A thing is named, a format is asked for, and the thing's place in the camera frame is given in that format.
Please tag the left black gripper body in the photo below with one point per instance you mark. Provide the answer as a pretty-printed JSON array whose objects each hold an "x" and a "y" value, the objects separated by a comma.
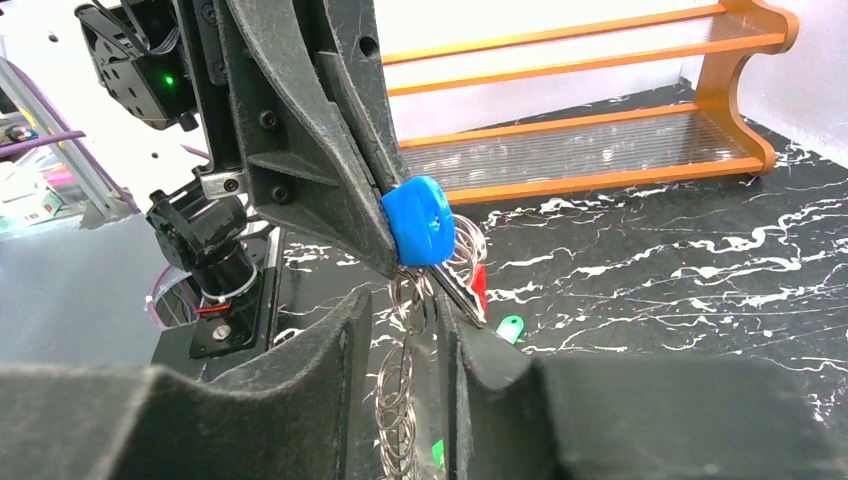
[{"x": 220, "y": 70}]

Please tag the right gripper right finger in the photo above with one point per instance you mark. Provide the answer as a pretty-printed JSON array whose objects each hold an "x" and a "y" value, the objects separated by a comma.
[{"x": 508, "y": 415}]

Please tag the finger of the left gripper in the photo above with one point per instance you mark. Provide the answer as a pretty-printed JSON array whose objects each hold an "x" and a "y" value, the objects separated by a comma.
[
  {"x": 347, "y": 56},
  {"x": 312, "y": 177}
]

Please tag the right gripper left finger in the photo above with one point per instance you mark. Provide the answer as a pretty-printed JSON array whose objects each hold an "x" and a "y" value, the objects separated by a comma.
[{"x": 290, "y": 413}]

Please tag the green key tag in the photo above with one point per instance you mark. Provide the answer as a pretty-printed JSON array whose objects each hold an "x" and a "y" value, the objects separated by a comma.
[
  {"x": 511, "y": 329},
  {"x": 437, "y": 450}
]

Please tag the blue key tag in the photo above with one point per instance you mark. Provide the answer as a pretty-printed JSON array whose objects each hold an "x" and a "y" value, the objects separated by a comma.
[{"x": 421, "y": 221}]

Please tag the metal keyring red grip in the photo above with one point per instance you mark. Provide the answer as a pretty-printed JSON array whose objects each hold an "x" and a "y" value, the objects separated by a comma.
[{"x": 422, "y": 391}]

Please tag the orange ribbed plastic rack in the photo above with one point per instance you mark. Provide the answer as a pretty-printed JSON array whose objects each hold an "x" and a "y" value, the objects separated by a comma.
[{"x": 611, "y": 145}]

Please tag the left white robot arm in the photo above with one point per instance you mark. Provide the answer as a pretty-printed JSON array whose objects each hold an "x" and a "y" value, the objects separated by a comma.
[{"x": 137, "y": 50}]

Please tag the aluminium frame rail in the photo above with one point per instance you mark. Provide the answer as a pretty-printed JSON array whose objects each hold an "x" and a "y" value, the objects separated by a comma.
[{"x": 104, "y": 196}]

